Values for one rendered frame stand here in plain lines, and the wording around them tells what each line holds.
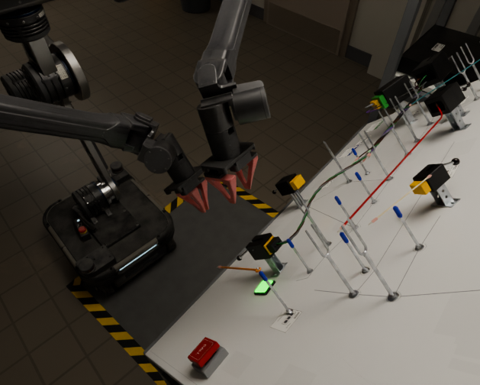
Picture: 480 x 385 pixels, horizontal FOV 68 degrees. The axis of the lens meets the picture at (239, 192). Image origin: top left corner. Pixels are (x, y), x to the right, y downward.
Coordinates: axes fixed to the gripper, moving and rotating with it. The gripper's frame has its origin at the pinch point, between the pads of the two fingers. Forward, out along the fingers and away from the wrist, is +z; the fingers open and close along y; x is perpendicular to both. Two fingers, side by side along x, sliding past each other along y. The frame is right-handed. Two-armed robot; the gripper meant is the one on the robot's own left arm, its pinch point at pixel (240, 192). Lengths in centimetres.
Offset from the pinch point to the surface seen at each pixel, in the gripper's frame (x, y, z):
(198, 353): -3.2, -25.7, 18.2
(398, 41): -5, 91, -4
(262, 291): -5.2, -7.3, 20.0
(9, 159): 247, 28, 29
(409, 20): -9, 91, -11
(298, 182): 5.9, 30.3, 17.3
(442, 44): -14, 116, 5
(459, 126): -32, 48, 7
